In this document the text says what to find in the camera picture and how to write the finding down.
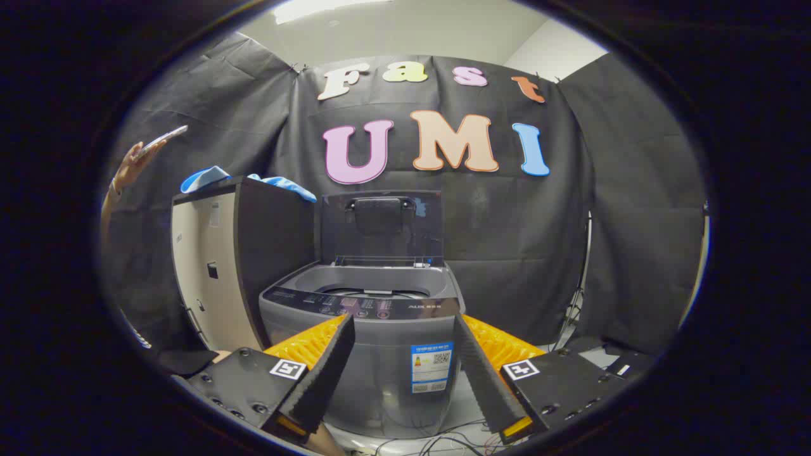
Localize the light blue shirt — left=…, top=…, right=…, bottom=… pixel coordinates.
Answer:
left=180, top=166, right=317, bottom=203

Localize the grey washing machine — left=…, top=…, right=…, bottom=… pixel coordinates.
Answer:
left=259, top=261, right=466, bottom=439

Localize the smartphone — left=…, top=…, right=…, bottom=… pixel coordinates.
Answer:
left=136, top=125, right=189, bottom=159

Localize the black backdrop cloth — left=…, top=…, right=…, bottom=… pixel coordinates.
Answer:
left=105, top=32, right=707, bottom=355

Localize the dark cabinet with beige door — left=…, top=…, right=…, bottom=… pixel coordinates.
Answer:
left=171, top=176, right=317, bottom=352

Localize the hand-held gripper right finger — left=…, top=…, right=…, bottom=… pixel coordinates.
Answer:
left=453, top=312, right=634, bottom=444

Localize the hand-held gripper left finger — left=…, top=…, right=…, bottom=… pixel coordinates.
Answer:
left=171, top=313, right=357, bottom=444

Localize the tangle of thin floor cables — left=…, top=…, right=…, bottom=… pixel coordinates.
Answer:
left=374, top=418, right=508, bottom=456

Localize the dark washing machine lid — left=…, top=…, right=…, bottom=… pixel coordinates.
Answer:
left=319, top=190, right=445, bottom=268

